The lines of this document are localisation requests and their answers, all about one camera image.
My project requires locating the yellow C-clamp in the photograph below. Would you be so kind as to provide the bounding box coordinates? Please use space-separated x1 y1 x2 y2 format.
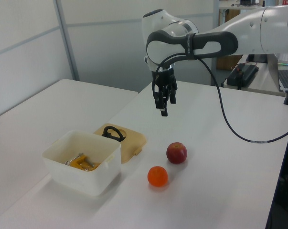
64 153 101 172

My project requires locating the black lid handle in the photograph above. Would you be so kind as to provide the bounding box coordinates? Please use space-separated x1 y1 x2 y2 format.
101 125 127 144

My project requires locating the black electronic device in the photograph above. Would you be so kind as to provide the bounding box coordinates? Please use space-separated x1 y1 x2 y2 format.
226 63 259 90

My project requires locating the laptop keyboard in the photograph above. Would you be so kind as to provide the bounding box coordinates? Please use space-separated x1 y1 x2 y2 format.
277 69 288 92

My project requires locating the white plastic container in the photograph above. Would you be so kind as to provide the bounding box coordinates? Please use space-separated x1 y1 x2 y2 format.
42 130 122 197

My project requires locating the orange fruit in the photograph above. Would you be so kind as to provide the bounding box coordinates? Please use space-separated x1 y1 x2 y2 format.
147 166 169 187

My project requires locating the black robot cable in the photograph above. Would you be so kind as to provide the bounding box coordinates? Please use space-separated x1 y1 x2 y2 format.
151 53 288 145

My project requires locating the brown wooden desk panel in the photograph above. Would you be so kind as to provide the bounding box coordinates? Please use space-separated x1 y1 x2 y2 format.
216 9 244 71

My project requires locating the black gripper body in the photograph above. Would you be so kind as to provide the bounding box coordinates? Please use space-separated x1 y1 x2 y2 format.
151 68 178 90

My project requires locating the tan container lid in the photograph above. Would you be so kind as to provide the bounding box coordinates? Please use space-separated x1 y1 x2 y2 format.
93 123 148 165

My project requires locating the red apple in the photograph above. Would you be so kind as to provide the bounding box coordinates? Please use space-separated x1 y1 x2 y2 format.
166 142 188 165

